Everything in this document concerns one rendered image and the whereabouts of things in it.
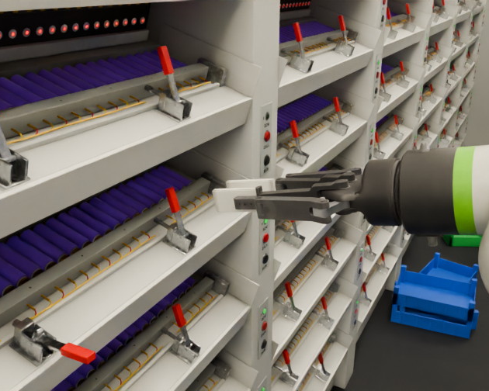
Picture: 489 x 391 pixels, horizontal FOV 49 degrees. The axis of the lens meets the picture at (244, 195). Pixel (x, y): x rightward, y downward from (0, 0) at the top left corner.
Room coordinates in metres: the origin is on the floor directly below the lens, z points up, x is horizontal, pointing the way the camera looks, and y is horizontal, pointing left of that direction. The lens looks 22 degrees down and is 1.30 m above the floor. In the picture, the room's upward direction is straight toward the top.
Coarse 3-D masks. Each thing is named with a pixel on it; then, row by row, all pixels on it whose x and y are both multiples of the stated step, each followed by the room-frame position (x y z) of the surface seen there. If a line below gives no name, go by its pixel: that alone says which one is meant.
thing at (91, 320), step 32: (192, 160) 0.89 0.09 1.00; (192, 224) 0.76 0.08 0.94; (224, 224) 0.78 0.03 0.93; (160, 256) 0.66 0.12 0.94; (192, 256) 0.68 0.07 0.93; (64, 288) 0.56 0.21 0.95; (96, 288) 0.57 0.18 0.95; (128, 288) 0.58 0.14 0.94; (160, 288) 0.62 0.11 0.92; (64, 320) 0.51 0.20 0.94; (96, 320) 0.52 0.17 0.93; (128, 320) 0.57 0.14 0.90; (0, 352) 0.45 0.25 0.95; (96, 352) 0.52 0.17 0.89; (0, 384) 0.41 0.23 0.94; (32, 384) 0.43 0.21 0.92
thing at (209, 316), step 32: (192, 288) 0.82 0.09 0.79; (224, 288) 0.85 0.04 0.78; (256, 288) 0.84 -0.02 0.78; (160, 320) 0.73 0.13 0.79; (192, 320) 0.76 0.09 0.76; (224, 320) 0.79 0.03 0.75; (128, 352) 0.65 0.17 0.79; (160, 352) 0.68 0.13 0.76; (192, 352) 0.68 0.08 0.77; (64, 384) 0.58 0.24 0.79; (96, 384) 0.58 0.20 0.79; (128, 384) 0.61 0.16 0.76; (160, 384) 0.63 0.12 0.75
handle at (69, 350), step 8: (40, 336) 0.46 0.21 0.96; (40, 344) 0.45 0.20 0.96; (48, 344) 0.44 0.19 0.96; (56, 344) 0.44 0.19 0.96; (64, 344) 0.44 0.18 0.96; (72, 344) 0.44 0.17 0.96; (64, 352) 0.43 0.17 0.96; (72, 352) 0.43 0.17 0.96; (80, 352) 0.43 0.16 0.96; (88, 352) 0.43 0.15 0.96; (80, 360) 0.42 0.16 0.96; (88, 360) 0.42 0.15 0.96
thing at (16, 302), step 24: (192, 192) 0.80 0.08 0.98; (144, 216) 0.70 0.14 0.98; (168, 216) 0.74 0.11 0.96; (96, 240) 0.63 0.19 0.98; (120, 240) 0.65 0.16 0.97; (72, 264) 0.57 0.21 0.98; (96, 264) 0.61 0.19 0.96; (24, 288) 0.51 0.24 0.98; (48, 288) 0.53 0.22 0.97; (0, 312) 0.47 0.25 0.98
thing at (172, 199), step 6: (168, 192) 0.70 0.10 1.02; (174, 192) 0.70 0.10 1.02; (168, 198) 0.70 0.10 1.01; (174, 198) 0.70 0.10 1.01; (174, 204) 0.69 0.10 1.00; (174, 210) 0.69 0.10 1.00; (180, 216) 0.70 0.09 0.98; (180, 222) 0.69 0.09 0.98; (180, 228) 0.69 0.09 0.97; (180, 234) 0.69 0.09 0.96
